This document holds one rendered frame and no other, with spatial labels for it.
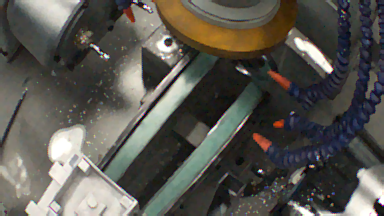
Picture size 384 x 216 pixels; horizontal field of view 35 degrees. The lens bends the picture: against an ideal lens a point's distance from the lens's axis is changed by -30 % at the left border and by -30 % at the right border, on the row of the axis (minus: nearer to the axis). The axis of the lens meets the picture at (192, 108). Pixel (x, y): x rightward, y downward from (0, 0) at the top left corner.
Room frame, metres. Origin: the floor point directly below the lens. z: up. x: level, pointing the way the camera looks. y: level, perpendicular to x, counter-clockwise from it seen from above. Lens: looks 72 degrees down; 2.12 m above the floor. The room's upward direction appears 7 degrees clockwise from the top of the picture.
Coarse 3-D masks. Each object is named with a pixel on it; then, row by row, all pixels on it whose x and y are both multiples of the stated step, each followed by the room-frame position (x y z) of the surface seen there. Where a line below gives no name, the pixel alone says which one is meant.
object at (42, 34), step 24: (24, 0) 0.50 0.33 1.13; (48, 0) 0.48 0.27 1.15; (72, 0) 0.47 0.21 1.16; (96, 0) 0.49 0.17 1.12; (24, 24) 0.46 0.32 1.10; (48, 24) 0.44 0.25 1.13; (72, 24) 0.45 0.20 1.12; (96, 24) 0.49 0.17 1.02; (48, 48) 0.41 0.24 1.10; (72, 48) 0.44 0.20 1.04
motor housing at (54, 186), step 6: (72, 156) 0.25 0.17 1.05; (66, 162) 0.24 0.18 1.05; (66, 168) 0.23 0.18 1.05; (72, 168) 0.23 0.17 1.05; (54, 186) 0.19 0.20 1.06; (48, 192) 0.18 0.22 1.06; (54, 192) 0.18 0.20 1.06; (42, 198) 0.16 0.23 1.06; (48, 198) 0.17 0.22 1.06; (42, 204) 0.15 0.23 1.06; (42, 210) 0.14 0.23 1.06; (48, 210) 0.14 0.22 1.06
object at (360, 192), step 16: (352, 144) 0.29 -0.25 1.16; (368, 144) 0.30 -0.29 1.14; (320, 160) 0.26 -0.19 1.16; (336, 160) 0.26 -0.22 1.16; (352, 160) 0.26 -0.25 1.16; (368, 160) 0.27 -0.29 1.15; (304, 176) 0.24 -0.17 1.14; (320, 176) 0.24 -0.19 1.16; (336, 176) 0.24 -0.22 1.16; (352, 176) 0.24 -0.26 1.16; (368, 176) 0.24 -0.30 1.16; (272, 192) 0.23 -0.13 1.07; (288, 192) 0.23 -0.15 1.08; (304, 192) 0.22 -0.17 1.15; (320, 192) 0.21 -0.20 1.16; (336, 192) 0.21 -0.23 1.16; (352, 192) 0.21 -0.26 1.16; (368, 192) 0.21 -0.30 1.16; (288, 208) 0.19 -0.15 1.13; (304, 208) 0.19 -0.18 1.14; (320, 208) 0.19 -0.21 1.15; (336, 208) 0.18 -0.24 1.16; (352, 208) 0.18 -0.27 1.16; (368, 208) 0.18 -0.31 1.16
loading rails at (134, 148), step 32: (192, 64) 0.47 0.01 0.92; (160, 96) 0.41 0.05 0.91; (192, 96) 0.43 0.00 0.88; (256, 96) 0.43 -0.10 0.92; (128, 128) 0.35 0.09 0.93; (160, 128) 0.36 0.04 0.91; (192, 128) 0.39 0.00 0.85; (224, 128) 0.37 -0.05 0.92; (96, 160) 0.31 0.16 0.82; (128, 160) 0.30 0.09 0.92; (192, 160) 0.32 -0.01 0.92; (224, 160) 0.33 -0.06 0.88; (160, 192) 0.26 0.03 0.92; (192, 192) 0.26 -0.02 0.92
